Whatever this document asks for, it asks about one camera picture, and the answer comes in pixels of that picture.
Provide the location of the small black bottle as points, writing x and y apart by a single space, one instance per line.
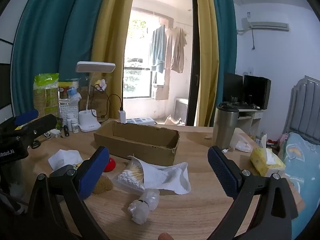
65 131

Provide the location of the cardboard box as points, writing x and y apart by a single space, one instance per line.
140 151

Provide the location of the small yellow white toy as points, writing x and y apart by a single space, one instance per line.
102 83

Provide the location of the white perforated basket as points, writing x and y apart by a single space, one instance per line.
68 110

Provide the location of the wide yellow curtain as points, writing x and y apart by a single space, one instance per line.
112 35

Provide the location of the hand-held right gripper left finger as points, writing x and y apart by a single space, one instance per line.
93 172

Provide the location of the brown fuzzy pad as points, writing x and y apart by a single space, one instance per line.
103 185

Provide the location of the white balcony unit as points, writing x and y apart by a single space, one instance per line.
181 108

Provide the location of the hanging beige shirt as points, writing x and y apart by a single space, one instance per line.
176 50

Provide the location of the narrow teal curtain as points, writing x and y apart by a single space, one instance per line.
225 50

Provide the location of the blue white bundle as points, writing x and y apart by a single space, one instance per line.
73 93

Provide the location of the white computer desk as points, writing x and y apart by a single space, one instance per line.
248 118

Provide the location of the wide teal curtain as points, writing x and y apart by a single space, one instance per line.
50 35

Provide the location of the brown jar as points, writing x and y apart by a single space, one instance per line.
63 92

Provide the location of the white charger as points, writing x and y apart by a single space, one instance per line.
122 117

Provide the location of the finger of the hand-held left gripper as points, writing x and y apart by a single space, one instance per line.
40 125
26 116

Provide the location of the brown carton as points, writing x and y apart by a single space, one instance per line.
98 105

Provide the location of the white medicine bottle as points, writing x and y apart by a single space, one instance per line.
75 125
70 122

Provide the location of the grey headboard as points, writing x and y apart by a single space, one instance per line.
303 105

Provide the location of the person's right hand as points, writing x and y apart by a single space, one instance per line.
165 236

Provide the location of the white power strip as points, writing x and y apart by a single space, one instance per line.
140 121

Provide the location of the hanging blue shirt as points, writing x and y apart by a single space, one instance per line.
157 47

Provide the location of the bag of cotton swabs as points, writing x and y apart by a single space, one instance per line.
130 176

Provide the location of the yellow tissue pack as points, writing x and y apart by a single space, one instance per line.
262 160

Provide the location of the clear bubble wrap bundle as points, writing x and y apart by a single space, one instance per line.
143 205

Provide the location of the green packet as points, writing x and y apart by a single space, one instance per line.
46 95

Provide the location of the white air conditioner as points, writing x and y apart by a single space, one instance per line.
268 25

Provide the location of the red round object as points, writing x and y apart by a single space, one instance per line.
110 165

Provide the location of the steel tumbler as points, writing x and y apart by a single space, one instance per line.
223 127

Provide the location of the white tissue paper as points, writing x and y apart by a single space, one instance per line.
63 158

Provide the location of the blue printed blanket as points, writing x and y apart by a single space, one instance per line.
302 165

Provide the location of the black monitor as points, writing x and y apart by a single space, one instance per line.
256 91
232 87

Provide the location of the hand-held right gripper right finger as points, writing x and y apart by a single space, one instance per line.
222 172

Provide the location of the white desk lamp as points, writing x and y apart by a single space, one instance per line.
88 124

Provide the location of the white plastic bag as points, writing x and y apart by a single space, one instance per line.
241 143

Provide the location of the narrow yellow curtain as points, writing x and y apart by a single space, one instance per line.
206 42

